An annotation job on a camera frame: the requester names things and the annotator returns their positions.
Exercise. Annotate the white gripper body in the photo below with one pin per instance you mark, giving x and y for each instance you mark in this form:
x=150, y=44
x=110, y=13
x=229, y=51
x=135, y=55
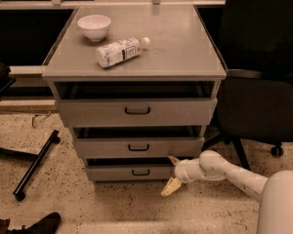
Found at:
x=182, y=173

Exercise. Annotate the grey bottom drawer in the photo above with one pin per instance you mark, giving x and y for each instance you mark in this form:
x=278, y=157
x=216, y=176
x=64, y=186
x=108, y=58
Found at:
x=125, y=173

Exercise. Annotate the grey drawer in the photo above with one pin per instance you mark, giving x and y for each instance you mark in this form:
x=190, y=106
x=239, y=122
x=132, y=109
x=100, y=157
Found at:
x=135, y=112
x=125, y=173
x=113, y=148

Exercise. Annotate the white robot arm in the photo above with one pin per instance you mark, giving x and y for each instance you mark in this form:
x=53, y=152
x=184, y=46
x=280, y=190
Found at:
x=274, y=193

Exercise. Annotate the grey top drawer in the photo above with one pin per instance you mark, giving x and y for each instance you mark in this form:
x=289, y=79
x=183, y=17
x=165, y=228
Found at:
x=135, y=112

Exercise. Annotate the grey drawer cabinet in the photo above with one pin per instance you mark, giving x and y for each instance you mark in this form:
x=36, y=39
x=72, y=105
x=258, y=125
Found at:
x=180, y=63

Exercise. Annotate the grey middle drawer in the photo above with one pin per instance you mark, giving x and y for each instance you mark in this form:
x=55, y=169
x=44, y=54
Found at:
x=113, y=148

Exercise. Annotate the black office chair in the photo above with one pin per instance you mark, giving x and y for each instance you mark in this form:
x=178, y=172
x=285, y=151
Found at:
x=255, y=101

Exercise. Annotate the white labelled plastic bottle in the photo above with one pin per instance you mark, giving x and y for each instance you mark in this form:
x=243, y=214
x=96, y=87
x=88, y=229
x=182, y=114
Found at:
x=121, y=50

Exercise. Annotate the white ceramic bowl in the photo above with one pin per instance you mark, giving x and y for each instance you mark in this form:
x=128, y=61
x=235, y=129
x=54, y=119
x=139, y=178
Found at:
x=94, y=27

